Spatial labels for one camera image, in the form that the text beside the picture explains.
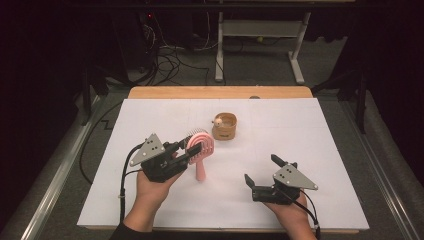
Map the bundle of floor cables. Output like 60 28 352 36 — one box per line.
141 13 212 86

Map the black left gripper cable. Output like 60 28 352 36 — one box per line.
118 143 145 225

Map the small wooden box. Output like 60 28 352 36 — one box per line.
211 112 238 141

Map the dark equipment box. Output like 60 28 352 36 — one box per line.
113 10 158 73

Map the pink hairbrush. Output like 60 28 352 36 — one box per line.
185 128 216 182

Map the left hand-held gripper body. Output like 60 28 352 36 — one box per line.
129 133 192 184

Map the metal floor rail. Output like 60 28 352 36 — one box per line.
339 99 422 240
19 95 105 240

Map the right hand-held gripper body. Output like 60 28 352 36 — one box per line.
251 162 319 206

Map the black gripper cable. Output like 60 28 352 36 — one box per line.
299 188 322 240
118 143 145 225

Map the wooden table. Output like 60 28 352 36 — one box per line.
84 85 361 235

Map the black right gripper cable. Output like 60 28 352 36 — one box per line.
299 188 322 240

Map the dark metal stand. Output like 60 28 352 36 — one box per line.
311 66 368 135
80 63 110 127

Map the person's left hand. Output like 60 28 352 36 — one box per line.
134 151 186 214

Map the white metal stand frame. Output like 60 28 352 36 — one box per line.
214 11 306 85

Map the person's right hand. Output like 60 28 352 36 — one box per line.
264 193 313 231

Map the long black floor cable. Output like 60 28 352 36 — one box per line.
78 101 125 185

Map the white board sheet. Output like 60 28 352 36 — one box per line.
77 98 370 231

